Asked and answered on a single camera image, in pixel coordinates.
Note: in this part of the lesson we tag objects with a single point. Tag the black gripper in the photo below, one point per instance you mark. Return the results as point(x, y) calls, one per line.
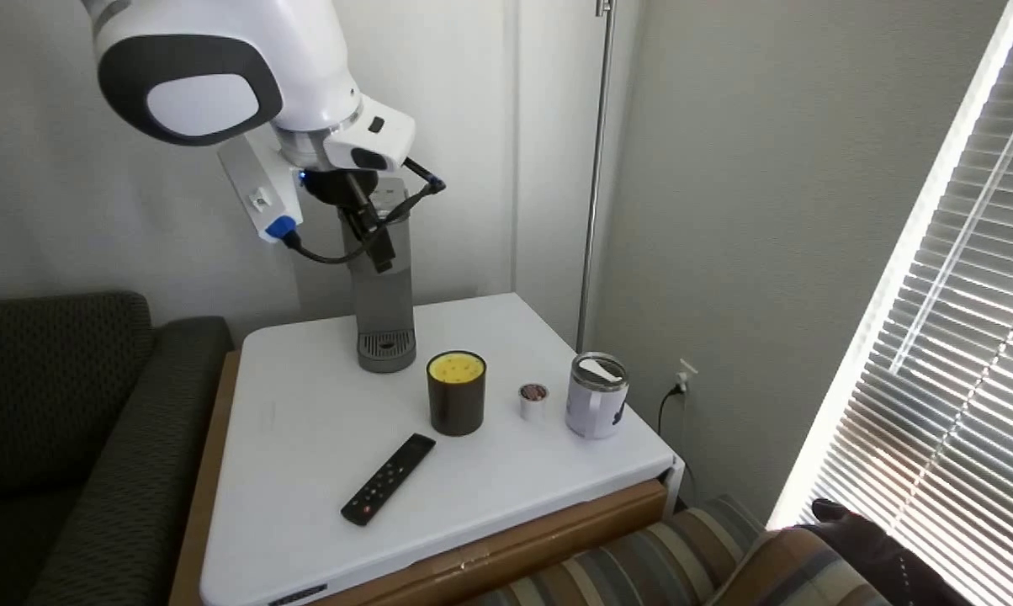
point(339, 186)

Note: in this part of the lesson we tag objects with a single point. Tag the small coffee pod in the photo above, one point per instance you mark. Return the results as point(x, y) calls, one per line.
point(535, 401)

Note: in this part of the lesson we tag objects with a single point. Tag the dark candle jar yellow wax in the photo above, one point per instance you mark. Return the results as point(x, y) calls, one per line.
point(456, 398)

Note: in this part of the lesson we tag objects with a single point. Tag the thin metal pole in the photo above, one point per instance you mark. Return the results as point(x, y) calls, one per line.
point(594, 169)

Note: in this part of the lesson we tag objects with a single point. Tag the black remote control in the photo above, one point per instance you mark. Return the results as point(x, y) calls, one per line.
point(389, 478)

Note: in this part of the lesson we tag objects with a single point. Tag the dark grey sofa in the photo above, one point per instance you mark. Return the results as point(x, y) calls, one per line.
point(70, 448)

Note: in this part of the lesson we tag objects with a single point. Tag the striped sofa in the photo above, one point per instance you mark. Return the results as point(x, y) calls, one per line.
point(619, 566)

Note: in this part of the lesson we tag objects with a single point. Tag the striped sofa cushion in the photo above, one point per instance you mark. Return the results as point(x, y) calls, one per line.
point(786, 574)

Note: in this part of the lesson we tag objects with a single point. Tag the white window blinds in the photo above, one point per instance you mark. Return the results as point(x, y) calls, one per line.
point(954, 372)

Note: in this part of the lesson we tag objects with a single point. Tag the dark brown cloth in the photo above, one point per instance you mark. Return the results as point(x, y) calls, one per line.
point(887, 561)

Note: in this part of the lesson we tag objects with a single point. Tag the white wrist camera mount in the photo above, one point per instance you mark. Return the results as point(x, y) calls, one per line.
point(262, 198)

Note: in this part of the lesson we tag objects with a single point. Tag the white wall outlet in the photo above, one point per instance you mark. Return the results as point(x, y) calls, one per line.
point(687, 376)

